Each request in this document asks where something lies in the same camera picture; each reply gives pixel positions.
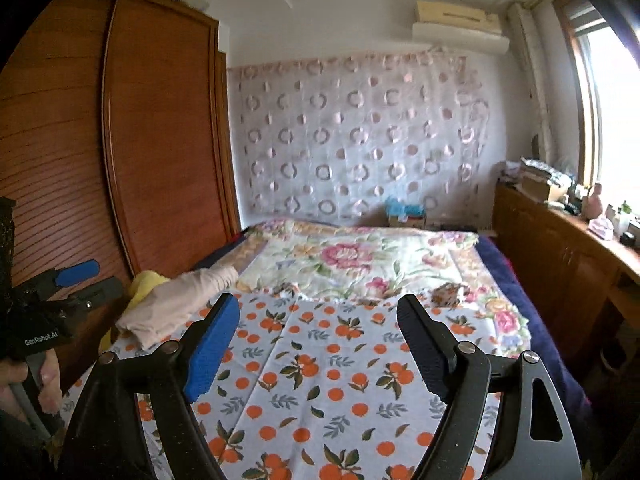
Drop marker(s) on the navy blue blanket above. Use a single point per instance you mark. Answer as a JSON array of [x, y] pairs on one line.
[[525, 310]]

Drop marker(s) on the window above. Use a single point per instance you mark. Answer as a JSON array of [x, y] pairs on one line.
[[605, 110]]

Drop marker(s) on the yellow plush toy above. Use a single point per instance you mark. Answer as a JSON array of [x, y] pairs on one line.
[[142, 285]]

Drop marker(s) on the wall air conditioner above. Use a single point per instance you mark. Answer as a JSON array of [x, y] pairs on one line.
[[460, 30]]

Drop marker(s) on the blue plastic bag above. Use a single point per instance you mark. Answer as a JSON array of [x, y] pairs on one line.
[[402, 206]]

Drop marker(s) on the black lace cloth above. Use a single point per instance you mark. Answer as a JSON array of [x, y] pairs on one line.
[[7, 240]]

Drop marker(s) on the small patterned cloth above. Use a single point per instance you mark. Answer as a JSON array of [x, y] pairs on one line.
[[450, 294]]

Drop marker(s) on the brown wooden wardrobe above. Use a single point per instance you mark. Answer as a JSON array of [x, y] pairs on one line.
[[160, 135]]

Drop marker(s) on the pale window curtain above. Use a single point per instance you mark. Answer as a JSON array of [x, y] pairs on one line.
[[532, 85]]

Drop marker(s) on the sheer circle pattern curtain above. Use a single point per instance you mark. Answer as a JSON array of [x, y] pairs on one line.
[[350, 150]]

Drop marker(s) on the small cardboard box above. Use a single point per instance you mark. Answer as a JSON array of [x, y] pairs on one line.
[[410, 221]]

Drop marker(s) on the long wooden cabinet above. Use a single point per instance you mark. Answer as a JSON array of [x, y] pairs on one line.
[[550, 250]]

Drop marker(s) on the beige printed t-shirt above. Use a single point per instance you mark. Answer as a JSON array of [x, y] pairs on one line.
[[170, 305]]

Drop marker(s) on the white bottle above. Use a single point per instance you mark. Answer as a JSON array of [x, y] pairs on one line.
[[623, 222]]

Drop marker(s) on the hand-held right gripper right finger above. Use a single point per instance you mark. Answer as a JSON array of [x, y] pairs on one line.
[[425, 355]]

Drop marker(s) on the stack of papers and boxes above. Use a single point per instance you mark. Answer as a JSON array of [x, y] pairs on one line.
[[535, 180]]

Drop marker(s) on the person's left hand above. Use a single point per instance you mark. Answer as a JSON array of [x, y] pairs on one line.
[[50, 385]]

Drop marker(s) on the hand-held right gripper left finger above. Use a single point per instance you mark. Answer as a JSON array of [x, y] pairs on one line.
[[212, 345]]

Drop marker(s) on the floral blanket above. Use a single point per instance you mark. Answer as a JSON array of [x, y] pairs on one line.
[[350, 260]]

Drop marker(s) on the orange fruit print bed sheet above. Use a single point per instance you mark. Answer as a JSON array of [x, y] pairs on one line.
[[320, 360]]

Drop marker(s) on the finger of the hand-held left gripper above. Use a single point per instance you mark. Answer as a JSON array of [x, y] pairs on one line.
[[95, 292], [75, 272]]

